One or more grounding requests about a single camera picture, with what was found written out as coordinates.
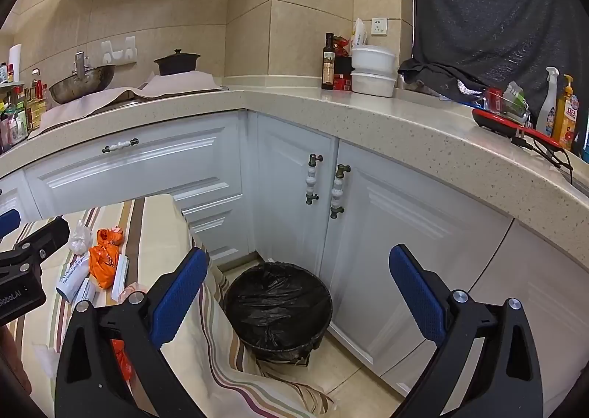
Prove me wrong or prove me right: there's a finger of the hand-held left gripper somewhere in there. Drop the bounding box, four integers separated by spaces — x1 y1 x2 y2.
0 209 21 239
14 216 71 263

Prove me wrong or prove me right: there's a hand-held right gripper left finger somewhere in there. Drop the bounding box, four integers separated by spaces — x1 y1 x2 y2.
54 247 210 418

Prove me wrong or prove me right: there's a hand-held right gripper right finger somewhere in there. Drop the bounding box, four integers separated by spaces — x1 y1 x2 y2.
389 243 544 418

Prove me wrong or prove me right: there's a clear plastic bag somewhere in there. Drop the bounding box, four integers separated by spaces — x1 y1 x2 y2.
68 219 92 255

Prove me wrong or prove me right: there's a white paper packet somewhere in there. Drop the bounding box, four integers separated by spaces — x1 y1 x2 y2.
74 277 96 308
55 255 90 304

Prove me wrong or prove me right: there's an orange plastic wrapper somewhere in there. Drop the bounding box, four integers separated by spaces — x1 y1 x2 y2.
88 227 125 289

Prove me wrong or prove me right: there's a black trash bin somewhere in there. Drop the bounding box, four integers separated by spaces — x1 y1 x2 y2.
222 262 333 366

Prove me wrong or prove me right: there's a person's left forearm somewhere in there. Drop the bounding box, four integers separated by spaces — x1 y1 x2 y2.
0 325 33 405

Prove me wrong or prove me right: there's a pale pink wrapper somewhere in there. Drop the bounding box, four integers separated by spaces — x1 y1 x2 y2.
120 281 145 301

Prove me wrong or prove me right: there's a striped tablecloth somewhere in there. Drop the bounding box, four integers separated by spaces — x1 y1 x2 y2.
0 194 334 418

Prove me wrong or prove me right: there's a small orange wrapper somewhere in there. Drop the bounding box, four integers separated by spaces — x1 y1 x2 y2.
113 339 134 382

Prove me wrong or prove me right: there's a row of condiment bottles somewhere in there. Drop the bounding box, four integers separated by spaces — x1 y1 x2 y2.
0 61 49 154

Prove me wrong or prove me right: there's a wide white cabinet front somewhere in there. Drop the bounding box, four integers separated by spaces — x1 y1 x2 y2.
23 112 254 262

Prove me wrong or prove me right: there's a beige cloth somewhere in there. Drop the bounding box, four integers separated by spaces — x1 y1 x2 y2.
28 71 222 140

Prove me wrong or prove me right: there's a narrow white cabinet door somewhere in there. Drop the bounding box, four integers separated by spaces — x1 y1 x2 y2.
255 113 339 272

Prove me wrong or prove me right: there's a steel wok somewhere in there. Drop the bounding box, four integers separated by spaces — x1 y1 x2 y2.
48 51 117 105

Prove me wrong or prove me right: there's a paper towel roll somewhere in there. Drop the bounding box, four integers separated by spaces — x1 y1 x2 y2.
8 43 23 83

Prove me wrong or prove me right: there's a red tray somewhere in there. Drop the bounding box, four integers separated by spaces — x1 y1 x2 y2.
472 107 564 152

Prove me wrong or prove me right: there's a clear container red lid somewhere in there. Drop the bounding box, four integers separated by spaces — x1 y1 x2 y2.
483 88 530 127

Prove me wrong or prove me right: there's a white lidded container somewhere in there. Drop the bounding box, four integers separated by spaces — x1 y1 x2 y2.
350 45 396 76
350 71 396 98

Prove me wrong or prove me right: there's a black lidded pot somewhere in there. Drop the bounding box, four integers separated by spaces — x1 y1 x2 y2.
153 49 201 77

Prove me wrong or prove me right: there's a green white packet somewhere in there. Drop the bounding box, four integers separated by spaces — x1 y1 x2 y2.
504 81 529 117

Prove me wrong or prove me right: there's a white spray bottle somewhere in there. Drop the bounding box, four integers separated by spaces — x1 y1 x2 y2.
535 67 560 136

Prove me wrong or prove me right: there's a yellow pump bottle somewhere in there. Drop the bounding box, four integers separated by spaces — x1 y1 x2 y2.
551 74 578 151

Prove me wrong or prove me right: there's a dark oil bottle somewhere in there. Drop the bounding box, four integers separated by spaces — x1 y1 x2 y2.
321 33 336 91

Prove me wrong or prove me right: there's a red snack bag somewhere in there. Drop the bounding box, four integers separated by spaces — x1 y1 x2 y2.
332 35 353 59

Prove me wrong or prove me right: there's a white plastic bag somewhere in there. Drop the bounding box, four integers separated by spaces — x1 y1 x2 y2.
350 18 369 48

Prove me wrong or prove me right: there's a dark grey cloth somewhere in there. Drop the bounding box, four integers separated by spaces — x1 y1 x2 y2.
396 0 589 124

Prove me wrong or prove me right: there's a horizontal white cabinet handle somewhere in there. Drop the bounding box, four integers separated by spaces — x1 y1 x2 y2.
102 138 139 154

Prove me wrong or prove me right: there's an upright white cabinet handle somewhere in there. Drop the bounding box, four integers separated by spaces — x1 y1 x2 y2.
329 164 351 219
304 154 324 205

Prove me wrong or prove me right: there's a black cable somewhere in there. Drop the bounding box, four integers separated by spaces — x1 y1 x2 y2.
511 135 576 186

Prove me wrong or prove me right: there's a white wall hook rack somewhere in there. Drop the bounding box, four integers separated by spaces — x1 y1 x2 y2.
101 35 138 65

